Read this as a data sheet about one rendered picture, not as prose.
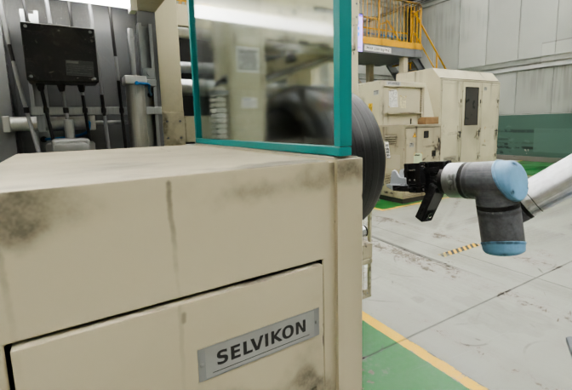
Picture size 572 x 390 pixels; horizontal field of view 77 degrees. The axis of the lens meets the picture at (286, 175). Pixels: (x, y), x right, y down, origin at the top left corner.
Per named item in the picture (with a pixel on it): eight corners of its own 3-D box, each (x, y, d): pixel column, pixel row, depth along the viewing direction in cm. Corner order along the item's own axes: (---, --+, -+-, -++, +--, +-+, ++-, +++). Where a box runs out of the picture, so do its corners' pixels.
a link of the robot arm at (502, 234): (525, 243, 89) (519, 194, 87) (529, 261, 79) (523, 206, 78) (482, 243, 93) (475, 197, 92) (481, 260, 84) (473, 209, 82)
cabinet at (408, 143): (403, 204, 572) (405, 124, 554) (377, 198, 621) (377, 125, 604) (441, 197, 617) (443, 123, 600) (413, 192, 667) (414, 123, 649)
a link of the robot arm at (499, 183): (512, 209, 77) (506, 163, 76) (458, 206, 87) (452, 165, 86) (534, 198, 82) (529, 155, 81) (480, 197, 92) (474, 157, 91)
